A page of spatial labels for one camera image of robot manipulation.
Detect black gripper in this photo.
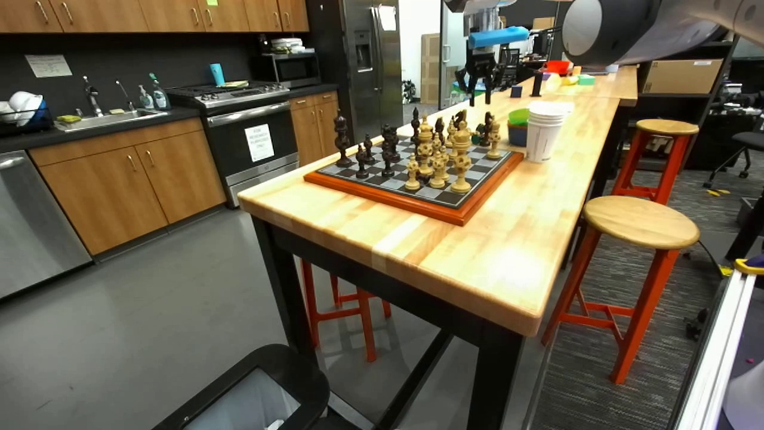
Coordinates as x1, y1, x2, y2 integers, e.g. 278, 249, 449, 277
462, 46, 507, 106

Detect light wooden chess piece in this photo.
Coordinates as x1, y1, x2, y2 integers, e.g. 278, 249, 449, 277
449, 127, 478, 195
428, 145, 452, 190
416, 117, 439, 180
402, 152, 426, 192
487, 127, 509, 161

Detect wooden framed chess board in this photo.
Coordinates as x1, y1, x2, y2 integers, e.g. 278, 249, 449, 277
303, 133, 529, 226

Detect tall dark chess piece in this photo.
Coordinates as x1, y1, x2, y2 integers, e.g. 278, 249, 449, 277
333, 112, 359, 170

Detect green and blue bowl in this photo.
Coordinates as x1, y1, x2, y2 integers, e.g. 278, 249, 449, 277
507, 104, 536, 149

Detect white foam cup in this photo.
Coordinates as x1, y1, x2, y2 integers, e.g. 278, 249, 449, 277
526, 98, 576, 165

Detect red container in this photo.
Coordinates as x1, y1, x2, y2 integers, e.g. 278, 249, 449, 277
544, 56, 576, 78

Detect white paper on refrigerator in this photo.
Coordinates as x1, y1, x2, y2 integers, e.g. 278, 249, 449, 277
372, 1, 400, 35

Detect stainless steel refrigerator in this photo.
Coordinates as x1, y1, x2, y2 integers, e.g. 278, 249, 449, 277
305, 0, 406, 145

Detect narrow wooden base cabinet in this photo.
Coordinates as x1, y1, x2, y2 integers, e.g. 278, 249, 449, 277
286, 87, 344, 166

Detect stainless steel microwave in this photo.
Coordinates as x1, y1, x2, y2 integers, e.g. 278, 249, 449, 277
260, 49, 323, 87

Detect wooden stool orange legs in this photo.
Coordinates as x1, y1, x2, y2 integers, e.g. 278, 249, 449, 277
610, 117, 702, 204
548, 192, 705, 387
296, 253, 395, 364

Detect brown cardboard panel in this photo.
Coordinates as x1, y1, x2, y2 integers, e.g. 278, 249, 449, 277
641, 60, 727, 100

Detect white paper on oven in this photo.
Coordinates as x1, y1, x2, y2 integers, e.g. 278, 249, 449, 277
242, 122, 278, 166

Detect stainless steel oven range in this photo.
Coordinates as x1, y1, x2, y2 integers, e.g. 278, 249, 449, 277
168, 78, 302, 210

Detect blue cup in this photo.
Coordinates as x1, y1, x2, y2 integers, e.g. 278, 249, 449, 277
209, 60, 230, 90

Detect black office chair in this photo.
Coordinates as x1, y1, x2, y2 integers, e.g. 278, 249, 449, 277
702, 129, 764, 190

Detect wooden butcher-block table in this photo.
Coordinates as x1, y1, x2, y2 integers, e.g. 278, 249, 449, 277
250, 213, 530, 430

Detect clear soap bottle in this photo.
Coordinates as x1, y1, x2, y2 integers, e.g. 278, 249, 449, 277
145, 68, 172, 112

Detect wooden upper cabinets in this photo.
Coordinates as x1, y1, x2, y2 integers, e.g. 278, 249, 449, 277
0, 0, 312, 35

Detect wide wooden base cabinet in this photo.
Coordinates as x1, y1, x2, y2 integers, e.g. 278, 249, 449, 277
26, 117, 230, 257

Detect kitchen sink with faucet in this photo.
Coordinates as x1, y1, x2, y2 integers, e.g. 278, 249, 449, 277
51, 72, 174, 135

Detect dish rack with dishes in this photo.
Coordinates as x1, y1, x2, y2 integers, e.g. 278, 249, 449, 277
0, 87, 52, 133

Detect stainless steel dishwasher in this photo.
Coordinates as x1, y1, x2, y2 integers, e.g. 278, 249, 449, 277
0, 147, 95, 304

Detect blue wrist mount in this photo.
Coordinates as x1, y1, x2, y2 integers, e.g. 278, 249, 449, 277
466, 24, 532, 53

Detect white panel frame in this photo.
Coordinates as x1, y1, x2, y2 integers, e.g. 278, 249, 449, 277
668, 259, 764, 430

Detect white wall plate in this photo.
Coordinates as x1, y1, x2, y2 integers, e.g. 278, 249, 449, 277
21, 49, 76, 80

